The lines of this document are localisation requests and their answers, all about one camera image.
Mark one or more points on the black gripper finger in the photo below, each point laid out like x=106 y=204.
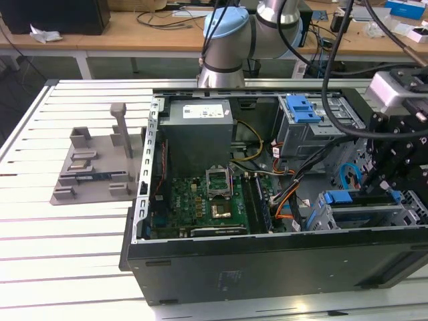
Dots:
x=396 y=177
x=376 y=147

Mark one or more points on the hard disk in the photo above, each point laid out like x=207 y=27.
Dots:
x=337 y=197

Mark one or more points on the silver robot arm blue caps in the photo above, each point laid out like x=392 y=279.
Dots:
x=227 y=50

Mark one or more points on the grey disk bay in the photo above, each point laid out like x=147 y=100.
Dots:
x=413 y=214

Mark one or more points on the grey drive cage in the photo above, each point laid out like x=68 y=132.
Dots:
x=307 y=140

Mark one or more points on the blue drive cage latch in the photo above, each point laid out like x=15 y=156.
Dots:
x=301 y=110

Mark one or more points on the white box black insert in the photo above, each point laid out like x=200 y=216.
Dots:
x=418 y=35

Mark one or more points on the white tag with code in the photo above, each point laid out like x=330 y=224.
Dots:
x=301 y=70

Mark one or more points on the clear plastic bag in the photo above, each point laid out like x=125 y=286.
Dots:
x=381 y=28

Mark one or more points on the small black box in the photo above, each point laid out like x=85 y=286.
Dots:
x=337 y=23

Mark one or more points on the grey flat tray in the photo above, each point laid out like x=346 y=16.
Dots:
x=378 y=13

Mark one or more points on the blue cardboard box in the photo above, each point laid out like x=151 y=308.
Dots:
x=404 y=8

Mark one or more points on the black computer tower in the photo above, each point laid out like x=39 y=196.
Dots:
x=308 y=30

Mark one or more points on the black open PC case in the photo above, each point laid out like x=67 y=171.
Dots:
x=267 y=267

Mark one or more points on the CPU socket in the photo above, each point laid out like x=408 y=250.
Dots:
x=221 y=209

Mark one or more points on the grey power supply unit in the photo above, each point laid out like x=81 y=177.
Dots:
x=197 y=140

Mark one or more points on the black graphics card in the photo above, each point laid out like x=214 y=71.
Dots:
x=217 y=231

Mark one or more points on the green motherboard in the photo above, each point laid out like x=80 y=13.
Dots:
x=187 y=204

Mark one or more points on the wooden desk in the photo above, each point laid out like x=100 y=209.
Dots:
x=133 y=40

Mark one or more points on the grey parts rack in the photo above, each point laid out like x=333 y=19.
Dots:
x=100 y=160

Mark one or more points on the blue RAM stick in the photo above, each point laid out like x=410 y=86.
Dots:
x=97 y=176

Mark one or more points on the small CPU plate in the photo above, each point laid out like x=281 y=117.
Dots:
x=80 y=164

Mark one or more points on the crumpled white paper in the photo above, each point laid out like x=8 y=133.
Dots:
x=45 y=35

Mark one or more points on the large black box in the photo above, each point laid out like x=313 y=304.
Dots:
x=50 y=16

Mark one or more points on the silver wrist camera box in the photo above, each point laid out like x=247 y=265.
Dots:
x=384 y=93

